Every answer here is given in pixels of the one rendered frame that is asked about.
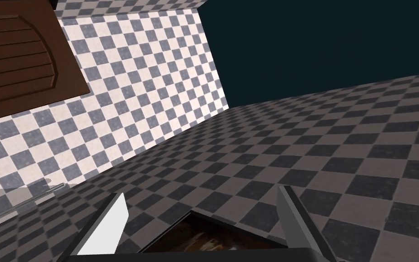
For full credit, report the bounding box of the brown wooden cupboard door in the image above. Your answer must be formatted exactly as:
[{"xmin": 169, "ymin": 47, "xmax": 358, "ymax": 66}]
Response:
[{"xmin": 0, "ymin": 0, "xmax": 91, "ymax": 126}]

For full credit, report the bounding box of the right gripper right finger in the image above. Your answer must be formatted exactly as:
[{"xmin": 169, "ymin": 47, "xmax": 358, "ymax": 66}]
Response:
[{"xmin": 275, "ymin": 185, "xmax": 338, "ymax": 262}]

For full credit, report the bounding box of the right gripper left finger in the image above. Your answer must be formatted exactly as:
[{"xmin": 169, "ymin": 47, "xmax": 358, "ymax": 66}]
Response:
[{"xmin": 57, "ymin": 192, "xmax": 130, "ymax": 261}]

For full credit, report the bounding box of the dark framed picture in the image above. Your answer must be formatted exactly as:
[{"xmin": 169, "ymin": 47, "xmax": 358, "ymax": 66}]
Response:
[{"xmin": 139, "ymin": 210, "xmax": 289, "ymax": 253}]

